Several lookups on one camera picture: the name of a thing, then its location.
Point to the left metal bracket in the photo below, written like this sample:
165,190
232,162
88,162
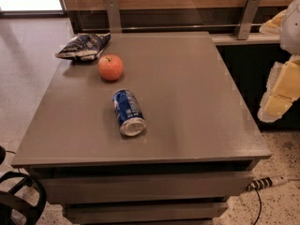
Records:
113,12

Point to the grey drawer cabinet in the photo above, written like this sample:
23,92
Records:
167,144

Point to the blue pepsi can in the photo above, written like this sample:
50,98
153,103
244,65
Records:
128,113

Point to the red apple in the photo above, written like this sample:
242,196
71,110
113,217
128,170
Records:
110,67

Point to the dark blue chip bag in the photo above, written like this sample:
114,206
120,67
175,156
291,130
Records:
85,47

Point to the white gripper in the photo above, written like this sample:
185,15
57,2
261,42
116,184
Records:
291,28

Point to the striped cable connector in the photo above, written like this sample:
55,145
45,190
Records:
266,182

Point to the metal wall rail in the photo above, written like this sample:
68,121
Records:
214,29

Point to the right metal bracket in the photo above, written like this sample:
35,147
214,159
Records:
243,29

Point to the metal bracket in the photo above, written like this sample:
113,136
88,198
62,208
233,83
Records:
243,29
113,12

